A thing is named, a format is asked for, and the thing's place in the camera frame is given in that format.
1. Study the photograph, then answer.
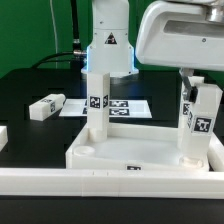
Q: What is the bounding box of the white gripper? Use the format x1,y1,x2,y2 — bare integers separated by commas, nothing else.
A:
136,0,224,101

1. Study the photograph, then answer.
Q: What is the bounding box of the white desk top tray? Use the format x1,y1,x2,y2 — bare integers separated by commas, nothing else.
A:
66,123,209,171

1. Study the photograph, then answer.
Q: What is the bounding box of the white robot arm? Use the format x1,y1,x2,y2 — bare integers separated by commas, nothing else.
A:
82,0,224,102

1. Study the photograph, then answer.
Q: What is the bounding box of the white sheet with fiducial markers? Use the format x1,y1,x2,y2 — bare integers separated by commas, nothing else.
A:
60,99,152,118

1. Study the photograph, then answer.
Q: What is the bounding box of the white block at left edge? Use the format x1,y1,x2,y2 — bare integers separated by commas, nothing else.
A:
0,126,8,151

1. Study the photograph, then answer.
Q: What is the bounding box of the white right barrier rail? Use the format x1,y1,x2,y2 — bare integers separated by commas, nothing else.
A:
208,134,224,172

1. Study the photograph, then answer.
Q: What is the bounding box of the white barrier rail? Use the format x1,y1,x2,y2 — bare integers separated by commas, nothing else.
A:
0,168,224,199
208,134,224,172

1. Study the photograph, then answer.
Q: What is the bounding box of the white front barrier rail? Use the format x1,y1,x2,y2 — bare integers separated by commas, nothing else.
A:
0,168,224,199

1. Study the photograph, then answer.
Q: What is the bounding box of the black cable with connector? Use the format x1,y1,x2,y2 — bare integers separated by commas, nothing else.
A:
30,0,88,70

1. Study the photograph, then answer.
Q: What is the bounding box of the thin white cable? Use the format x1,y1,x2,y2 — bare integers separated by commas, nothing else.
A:
49,0,59,70

